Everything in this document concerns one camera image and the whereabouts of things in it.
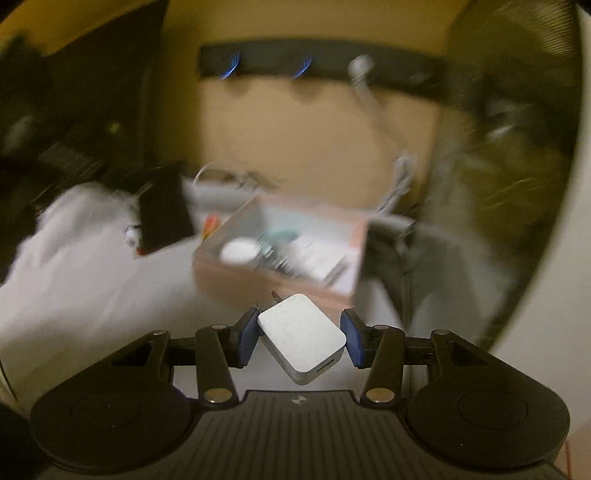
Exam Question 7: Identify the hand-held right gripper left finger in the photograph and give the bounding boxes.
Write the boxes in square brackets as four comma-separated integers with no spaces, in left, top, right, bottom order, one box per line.
[111,308,259,407]

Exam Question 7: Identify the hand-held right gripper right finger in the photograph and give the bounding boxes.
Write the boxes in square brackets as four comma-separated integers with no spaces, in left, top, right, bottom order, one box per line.
[341,310,490,407]

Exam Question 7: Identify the white charger adapter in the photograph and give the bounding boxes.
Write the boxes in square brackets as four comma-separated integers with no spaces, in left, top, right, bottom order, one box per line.
[256,290,347,386]

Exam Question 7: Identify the pink cardboard box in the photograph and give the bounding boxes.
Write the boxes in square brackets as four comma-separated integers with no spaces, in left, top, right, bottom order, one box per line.
[191,193,370,308]

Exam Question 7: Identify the white round jar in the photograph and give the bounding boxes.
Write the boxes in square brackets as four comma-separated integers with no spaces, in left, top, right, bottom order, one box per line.
[219,239,259,266]

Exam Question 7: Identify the white cable box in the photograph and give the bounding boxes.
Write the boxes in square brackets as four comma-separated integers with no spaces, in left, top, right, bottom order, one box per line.
[295,235,352,282]

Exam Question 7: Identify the teal handheld tool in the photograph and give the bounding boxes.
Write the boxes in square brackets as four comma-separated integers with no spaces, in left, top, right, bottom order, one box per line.
[259,228,301,252]

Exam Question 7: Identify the small orange bottle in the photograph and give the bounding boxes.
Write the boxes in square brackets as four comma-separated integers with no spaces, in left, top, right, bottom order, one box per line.
[201,213,222,241]

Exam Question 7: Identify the grey blanket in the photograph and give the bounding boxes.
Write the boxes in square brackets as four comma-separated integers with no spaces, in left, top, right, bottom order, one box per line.
[0,182,416,398]

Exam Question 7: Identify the black boxy object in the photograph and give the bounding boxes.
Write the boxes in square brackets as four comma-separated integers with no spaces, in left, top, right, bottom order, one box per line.
[137,164,195,254]

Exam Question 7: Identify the computer case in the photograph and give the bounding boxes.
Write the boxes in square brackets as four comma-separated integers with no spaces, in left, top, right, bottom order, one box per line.
[416,0,583,352]

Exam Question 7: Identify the dark furniture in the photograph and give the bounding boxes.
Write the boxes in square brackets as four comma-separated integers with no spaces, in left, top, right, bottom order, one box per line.
[0,0,169,208]

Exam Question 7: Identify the coiled white cable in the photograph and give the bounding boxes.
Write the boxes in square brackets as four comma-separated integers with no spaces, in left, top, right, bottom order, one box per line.
[348,54,416,217]

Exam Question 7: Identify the thin white cable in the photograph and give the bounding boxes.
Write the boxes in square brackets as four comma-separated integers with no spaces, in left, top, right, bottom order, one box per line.
[194,164,241,190]

